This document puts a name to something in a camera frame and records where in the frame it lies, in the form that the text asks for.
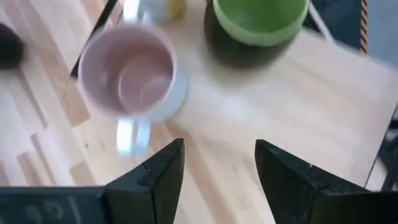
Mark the white mug with pinkish interior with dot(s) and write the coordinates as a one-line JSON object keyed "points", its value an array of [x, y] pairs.
{"points": [[102, 77]]}

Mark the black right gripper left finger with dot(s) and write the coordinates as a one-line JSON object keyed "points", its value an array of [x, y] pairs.
{"points": [[146, 199]]}

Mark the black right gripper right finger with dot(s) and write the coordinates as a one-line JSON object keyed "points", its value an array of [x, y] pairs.
{"points": [[298, 193]]}

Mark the black floor mat striped edge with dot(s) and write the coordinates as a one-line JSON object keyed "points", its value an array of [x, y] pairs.
{"points": [[339, 21]]}

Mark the wooden shelf with black frame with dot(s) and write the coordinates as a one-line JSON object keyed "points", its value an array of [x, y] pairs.
{"points": [[280, 109]]}

